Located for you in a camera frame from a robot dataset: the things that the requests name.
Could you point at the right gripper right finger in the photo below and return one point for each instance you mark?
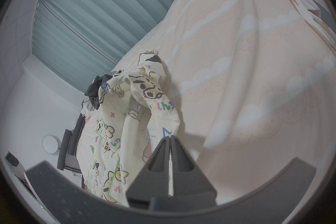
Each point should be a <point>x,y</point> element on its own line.
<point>191,181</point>

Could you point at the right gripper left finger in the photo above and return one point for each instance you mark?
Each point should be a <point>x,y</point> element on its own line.
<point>152,181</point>

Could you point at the white printed pyjama top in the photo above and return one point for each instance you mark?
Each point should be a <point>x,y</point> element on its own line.
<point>118,144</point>

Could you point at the dark grey low cabinet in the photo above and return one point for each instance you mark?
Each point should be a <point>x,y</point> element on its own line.
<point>69,144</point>

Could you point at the white grey blue knit sweater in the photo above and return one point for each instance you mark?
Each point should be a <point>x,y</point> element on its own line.
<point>85,110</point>

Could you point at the black garment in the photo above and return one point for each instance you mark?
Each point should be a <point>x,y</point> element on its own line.
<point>95,91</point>

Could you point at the white round object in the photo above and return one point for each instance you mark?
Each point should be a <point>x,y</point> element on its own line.
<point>49,144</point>

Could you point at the bed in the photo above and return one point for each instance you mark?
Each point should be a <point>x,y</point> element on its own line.
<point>249,86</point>

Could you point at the grey garment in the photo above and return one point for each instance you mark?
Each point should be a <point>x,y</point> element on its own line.
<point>118,72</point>

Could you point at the white heart printed pillow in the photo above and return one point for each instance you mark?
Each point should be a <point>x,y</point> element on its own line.
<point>309,7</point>

